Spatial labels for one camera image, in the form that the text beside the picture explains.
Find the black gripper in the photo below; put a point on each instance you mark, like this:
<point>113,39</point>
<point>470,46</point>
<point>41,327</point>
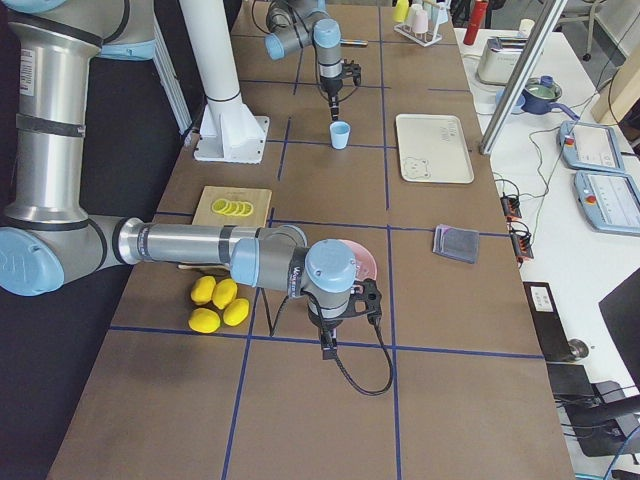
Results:
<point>330,85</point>
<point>325,323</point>

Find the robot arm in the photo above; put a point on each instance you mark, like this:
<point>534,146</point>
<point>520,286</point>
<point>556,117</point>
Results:
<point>132,168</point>
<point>295,25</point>

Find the light blue plastic cup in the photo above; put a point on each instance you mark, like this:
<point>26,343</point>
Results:
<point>339,134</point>

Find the yellow cup on rack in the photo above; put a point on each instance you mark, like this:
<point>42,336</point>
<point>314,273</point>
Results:
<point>400,12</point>

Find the pink cup on rack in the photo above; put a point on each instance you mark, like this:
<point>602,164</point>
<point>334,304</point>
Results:
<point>418,21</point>

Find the pink bowl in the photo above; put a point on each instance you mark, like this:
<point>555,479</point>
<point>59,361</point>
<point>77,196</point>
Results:
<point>366,266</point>

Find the whole yellow lemon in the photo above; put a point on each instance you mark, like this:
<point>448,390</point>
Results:
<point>204,321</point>
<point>224,293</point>
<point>236,312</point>
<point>202,290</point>

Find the cream bear serving tray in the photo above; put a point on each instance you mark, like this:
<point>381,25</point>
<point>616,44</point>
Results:
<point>432,149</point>

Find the lemon slices row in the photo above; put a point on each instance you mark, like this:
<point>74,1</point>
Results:
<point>232,208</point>

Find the wooden cutting board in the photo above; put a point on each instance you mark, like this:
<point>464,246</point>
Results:
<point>260,198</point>

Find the grey folded cloth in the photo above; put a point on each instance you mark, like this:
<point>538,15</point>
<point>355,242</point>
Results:
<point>456,243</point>

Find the cream toaster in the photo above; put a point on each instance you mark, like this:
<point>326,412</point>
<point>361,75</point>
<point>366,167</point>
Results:
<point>499,58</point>

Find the red bottle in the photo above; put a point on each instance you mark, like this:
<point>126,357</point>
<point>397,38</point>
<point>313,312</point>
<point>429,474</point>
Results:
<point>474,24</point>

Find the blue bowl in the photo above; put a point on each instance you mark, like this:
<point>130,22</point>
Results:
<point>517,108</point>

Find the black power strip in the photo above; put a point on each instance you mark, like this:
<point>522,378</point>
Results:
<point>519,233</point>

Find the teach pendant tablet far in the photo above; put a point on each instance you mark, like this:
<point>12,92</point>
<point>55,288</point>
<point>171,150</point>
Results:
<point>590,146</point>

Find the teach pendant tablet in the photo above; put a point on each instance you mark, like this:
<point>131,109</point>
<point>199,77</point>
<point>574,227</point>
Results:
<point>590,146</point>
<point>610,201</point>

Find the teach pendant tablet near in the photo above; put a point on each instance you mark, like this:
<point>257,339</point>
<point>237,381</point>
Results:
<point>610,201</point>

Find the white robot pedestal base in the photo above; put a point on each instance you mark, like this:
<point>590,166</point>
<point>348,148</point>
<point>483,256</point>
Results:
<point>229,132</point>

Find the white wire cup rack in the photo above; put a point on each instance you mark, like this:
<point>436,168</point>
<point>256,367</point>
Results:
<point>438,15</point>

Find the aluminium frame post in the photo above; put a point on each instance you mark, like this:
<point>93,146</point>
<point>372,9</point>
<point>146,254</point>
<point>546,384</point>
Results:
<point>534,46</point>

